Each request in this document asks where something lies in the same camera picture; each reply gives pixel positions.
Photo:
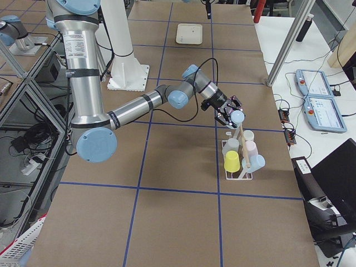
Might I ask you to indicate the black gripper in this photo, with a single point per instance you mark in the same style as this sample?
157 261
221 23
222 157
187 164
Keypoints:
208 8
219 100

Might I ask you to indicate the blue plastic cup front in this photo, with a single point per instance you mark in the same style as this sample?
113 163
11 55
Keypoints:
237 117

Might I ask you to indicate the pale green plastic cup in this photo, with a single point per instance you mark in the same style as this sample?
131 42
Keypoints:
248 135

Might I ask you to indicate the grey plastic cup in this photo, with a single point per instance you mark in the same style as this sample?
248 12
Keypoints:
230 145

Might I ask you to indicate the pink plastic cup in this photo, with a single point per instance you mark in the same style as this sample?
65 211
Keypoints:
251 148

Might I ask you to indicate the yellow plastic cup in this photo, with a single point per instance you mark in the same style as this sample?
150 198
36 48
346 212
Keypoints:
232 161

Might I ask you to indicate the light blue plastic cup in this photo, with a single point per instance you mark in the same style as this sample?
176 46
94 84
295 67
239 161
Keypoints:
256 161

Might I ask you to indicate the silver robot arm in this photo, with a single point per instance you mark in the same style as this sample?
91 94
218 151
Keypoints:
93 128

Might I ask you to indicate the cream tray with bear drawing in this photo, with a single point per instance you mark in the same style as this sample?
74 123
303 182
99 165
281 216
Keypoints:
189 34

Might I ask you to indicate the red cylinder object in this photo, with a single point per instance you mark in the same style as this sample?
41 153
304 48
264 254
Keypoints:
259 10

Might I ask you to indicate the far blue teach pendant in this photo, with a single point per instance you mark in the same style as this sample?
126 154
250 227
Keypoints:
311 82

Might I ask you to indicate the blue teach pendant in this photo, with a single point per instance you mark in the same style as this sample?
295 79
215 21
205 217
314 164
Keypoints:
323 114
311 82

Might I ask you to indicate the near blue teach pendant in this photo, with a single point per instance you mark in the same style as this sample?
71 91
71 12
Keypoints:
323 114

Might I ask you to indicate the black bottle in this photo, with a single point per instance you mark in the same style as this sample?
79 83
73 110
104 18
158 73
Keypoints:
302 33

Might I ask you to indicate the black laptop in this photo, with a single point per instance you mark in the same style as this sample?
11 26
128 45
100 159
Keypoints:
328 191

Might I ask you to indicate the white wire cup rack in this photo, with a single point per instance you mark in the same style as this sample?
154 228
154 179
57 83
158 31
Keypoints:
241 175

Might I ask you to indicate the grey aluminium frame post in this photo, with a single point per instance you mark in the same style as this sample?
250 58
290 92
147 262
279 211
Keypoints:
295 28

